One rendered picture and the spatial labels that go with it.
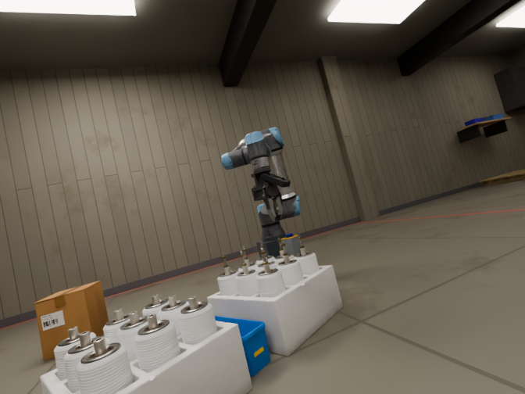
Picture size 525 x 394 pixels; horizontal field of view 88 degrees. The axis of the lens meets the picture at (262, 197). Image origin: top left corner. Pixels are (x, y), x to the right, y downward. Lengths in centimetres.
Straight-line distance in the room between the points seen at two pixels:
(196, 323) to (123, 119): 330
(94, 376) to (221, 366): 29
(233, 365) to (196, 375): 11
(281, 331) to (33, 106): 370
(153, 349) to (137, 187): 298
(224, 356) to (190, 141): 320
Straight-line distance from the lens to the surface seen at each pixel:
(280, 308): 96
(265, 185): 106
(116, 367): 73
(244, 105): 413
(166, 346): 77
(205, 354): 79
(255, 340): 95
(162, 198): 358
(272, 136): 155
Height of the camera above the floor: 46
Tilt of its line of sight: 4 degrees up
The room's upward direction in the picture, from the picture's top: 14 degrees counter-clockwise
